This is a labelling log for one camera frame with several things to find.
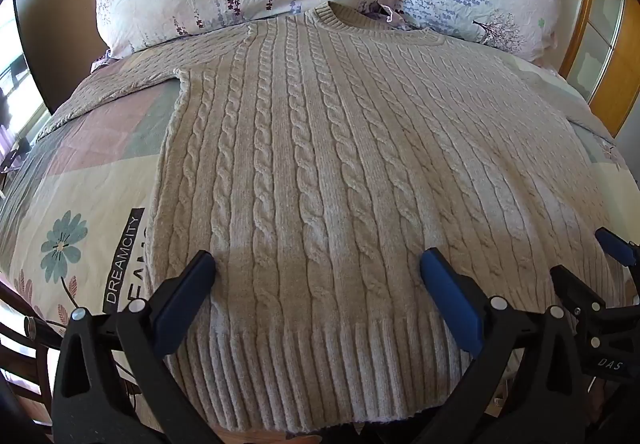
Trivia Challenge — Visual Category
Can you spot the window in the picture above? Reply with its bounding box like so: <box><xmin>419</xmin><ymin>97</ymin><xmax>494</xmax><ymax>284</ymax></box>
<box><xmin>0</xmin><ymin>0</ymin><xmax>51</xmax><ymax>197</ymax></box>

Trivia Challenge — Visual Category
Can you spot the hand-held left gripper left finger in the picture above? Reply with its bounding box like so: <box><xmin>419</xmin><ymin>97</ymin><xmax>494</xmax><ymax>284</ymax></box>
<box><xmin>51</xmin><ymin>249</ymin><xmax>218</xmax><ymax>444</ymax></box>

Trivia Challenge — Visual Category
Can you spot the wooden headboard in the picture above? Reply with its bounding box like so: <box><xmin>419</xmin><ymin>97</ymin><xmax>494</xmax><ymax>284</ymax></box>
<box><xmin>527</xmin><ymin>0</ymin><xmax>640</xmax><ymax>140</ymax></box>

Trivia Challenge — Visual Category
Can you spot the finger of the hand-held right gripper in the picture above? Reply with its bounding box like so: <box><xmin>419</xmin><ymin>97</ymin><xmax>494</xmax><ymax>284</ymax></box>
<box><xmin>594</xmin><ymin>227</ymin><xmax>640</xmax><ymax>270</ymax></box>
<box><xmin>549</xmin><ymin>265</ymin><xmax>609</xmax><ymax>321</ymax></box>

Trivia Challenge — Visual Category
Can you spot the beige cable-knit sweater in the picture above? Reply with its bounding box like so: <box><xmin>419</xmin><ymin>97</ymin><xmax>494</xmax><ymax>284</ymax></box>
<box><xmin>35</xmin><ymin>1</ymin><xmax>629</xmax><ymax>436</ymax></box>

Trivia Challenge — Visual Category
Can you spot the floral patchwork bed sheet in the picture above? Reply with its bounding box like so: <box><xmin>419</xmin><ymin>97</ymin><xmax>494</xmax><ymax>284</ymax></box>
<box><xmin>0</xmin><ymin>47</ymin><xmax>640</xmax><ymax>444</ymax></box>

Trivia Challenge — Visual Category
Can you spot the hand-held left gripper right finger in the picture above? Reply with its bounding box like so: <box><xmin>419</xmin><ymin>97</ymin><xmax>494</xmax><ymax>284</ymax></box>
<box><xmin>420</xmin><ymin>247</ymin><xmax>602</xmax><ymax>444</ymax></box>

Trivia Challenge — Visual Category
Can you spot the dark wooden chair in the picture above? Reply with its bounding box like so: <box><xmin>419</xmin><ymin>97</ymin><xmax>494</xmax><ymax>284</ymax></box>
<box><xmin>0</xmin><ymin>271</ymin><xmax>57</xmax><ymax>444</ymax></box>

